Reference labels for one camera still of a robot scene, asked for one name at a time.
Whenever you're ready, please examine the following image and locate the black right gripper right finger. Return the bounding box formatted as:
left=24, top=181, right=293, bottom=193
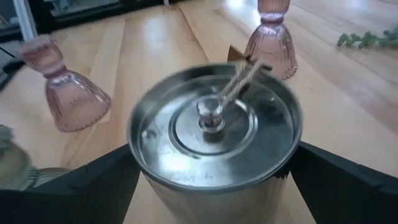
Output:
left=287, top=140, right=398, bottom=224

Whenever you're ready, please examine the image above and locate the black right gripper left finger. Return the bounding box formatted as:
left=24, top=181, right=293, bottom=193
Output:
left=0, top=143, right=142, bottom=224

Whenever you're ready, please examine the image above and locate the pink glass candlestick holder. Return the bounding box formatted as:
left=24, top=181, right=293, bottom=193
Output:
left=243, top=0, right=299, bottom=80
left=17, top=34, right=112, bottom=133

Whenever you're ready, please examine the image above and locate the candle tin with brown tag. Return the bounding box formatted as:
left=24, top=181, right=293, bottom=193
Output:
left=126, top=45, right=304, bottom=224

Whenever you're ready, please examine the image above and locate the green glass candlestick holder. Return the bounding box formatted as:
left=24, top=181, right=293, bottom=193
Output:
left=0, top=124, right=71, bottom=191

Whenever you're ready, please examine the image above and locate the potted succulent plant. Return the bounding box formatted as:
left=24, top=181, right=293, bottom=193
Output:
left=337, top=26, right=398, bottom=50

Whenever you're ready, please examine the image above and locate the black aluminium table frame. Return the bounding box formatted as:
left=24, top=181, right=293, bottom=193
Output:
left=27, top=0, right=170, bottom=35

